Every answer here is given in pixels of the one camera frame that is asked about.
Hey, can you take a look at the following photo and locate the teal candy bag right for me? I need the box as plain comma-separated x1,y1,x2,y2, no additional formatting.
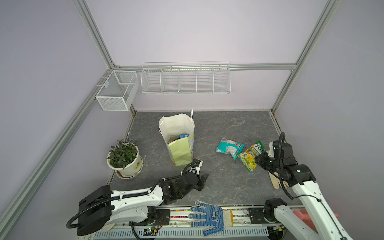
216,138,244,160

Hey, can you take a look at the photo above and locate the white paper bag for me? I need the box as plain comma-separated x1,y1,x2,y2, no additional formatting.
159,111,195,167

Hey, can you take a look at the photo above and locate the cream cloth glove right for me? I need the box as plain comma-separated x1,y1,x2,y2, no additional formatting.
267,142,282,189

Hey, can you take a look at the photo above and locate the pink watering can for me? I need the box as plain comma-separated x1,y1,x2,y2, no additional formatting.
292,208,340,233

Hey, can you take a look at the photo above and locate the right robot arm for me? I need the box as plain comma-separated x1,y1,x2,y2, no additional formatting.
255,132,351,240

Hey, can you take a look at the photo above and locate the potted green plant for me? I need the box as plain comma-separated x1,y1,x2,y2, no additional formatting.
107,140,144,179

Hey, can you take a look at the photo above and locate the yellow green spring tea bag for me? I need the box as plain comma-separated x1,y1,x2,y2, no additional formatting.
237,141,266,173

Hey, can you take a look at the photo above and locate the white mesh box basket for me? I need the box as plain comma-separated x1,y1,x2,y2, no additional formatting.
96,71,140,111

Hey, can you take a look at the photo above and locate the white green glove left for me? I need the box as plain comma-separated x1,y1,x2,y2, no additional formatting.
101,224,115,233

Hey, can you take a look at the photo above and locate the blue snack packet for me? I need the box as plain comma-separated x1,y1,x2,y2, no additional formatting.
179,134,189,139

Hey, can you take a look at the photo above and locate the white slotted cable duct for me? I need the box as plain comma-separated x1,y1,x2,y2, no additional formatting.
87,227,269,240

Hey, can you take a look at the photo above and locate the white wire shelf basket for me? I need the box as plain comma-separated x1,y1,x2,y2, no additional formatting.
141,62,232,95

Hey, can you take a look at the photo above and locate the blue dotted work glove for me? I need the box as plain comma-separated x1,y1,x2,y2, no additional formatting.
188,201,234,237

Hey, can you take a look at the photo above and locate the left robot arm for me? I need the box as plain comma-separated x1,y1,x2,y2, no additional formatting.
66,159,208,236

